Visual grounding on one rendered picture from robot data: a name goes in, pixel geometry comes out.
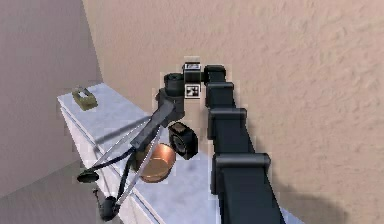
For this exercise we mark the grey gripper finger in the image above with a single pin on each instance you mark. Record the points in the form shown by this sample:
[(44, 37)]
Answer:
[(108, 209), (88, 176)]

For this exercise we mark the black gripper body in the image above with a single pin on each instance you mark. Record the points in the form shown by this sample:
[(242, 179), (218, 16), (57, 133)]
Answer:
[(174, 100)]

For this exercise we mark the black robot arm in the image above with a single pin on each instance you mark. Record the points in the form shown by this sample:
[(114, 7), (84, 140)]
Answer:
[(240, 186)]

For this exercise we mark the black cube-shaped box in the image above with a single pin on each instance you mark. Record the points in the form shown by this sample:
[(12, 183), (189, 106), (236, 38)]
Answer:
[(182, 141)]

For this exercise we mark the copper bowl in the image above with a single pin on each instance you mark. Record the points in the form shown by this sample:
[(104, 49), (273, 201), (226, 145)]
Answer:
[(156, 165)]

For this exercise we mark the olive green block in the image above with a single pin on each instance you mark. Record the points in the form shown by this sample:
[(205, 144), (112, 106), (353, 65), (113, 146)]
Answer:
[(85, 99)]

